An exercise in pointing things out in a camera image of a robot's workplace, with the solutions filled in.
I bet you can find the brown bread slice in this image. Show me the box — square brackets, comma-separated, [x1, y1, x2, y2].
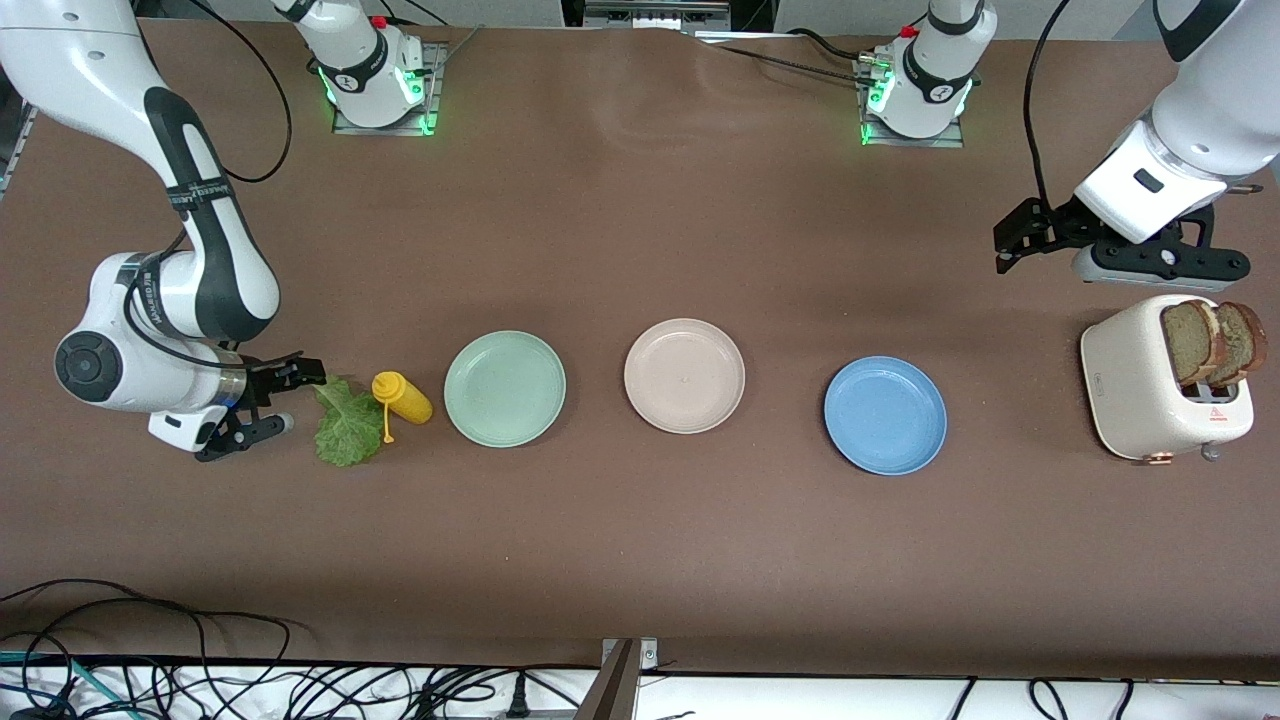
[1212, 302, 1269, 386]
[1162, 298, 1226, 389]

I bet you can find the green lettuce leaf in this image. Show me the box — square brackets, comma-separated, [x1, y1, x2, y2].
[312, 376, 385, 468]

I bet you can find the yellow mustard squeeze bottle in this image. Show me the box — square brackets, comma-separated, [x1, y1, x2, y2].
[371, 371, 434, 444]

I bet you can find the pale green round plate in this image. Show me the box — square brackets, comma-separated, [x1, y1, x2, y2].
[443, 330, 567, 449]

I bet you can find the blue round plate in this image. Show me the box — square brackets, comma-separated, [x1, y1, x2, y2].
[824, 356, 948, 476]

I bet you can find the beige round plate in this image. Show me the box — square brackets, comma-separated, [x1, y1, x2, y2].
[623, 318, 746, 435]

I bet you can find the cream white toaster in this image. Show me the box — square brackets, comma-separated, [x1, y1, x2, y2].
[1080, 294, 1255, 465]

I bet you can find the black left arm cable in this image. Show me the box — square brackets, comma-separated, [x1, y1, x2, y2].
[1022, 0, 1073, 216]

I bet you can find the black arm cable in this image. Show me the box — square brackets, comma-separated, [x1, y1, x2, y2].
[120, 0, 294, 373]
[1022, 0, 1073, 216]

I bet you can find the long black looped cable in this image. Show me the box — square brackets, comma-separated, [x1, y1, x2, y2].
[0, 578, 316, 666]

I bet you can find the teal cable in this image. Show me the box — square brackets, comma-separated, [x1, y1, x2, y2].
[0, 650, 116, 720]

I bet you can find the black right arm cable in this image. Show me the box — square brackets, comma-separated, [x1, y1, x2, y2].
[120, 0, 294, 373]

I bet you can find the grey metal side frame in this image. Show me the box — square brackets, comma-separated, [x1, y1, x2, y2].
[0, 100, 39, 201]

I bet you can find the black braided table cable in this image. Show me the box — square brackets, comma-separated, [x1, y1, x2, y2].
[690, 28, 881, 81]

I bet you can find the grey metal bracket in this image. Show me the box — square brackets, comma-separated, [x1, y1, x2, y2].
[575, 637, 661, 720]

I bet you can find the white cable shelf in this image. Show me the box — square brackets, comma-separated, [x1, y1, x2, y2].
[0, 660, 1280, 720]

